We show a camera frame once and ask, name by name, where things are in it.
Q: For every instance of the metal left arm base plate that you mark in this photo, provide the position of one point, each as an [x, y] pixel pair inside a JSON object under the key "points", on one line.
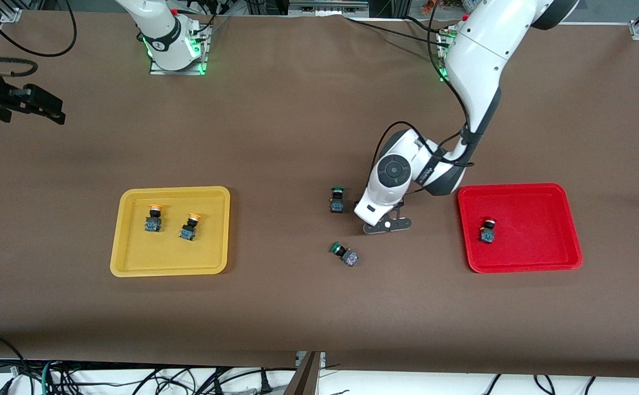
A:
{"points": [[443, 77]]}

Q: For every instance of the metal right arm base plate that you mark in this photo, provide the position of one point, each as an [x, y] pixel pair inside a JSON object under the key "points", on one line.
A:
{"points": [[157, 71]]}

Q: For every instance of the green push button switch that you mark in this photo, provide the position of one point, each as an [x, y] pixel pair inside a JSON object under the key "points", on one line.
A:
{"points": [[336, 204], [349, 257]]}

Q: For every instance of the red push button switch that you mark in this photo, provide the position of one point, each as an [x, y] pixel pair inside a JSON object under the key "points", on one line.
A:
{"points": [[487, 235]]}

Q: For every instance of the brown table support post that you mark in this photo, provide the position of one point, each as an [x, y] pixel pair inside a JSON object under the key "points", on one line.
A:
{"points": [[305, 378]]}

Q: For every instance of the grey metal equipment box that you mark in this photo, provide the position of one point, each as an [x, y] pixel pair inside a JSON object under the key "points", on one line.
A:
{"points": [[327, 6]]}

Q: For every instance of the red plastic tray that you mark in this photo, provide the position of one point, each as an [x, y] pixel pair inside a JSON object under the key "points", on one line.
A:
{"points": [[533, 230]]}

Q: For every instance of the yellow push button switch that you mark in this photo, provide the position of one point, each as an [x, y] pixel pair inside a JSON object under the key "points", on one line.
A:
{"points": [[153, 223], [187, 233]]}

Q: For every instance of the yellow plastic tray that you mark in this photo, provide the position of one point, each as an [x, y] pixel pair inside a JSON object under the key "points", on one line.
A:
{"points": [[171, 252]]}

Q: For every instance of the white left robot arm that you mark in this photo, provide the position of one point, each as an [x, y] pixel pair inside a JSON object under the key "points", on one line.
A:
{"points": [[484, 55]]}

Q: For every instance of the brown table cover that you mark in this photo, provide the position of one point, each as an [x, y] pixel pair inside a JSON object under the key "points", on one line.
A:
{"points": [[319, 307]]}

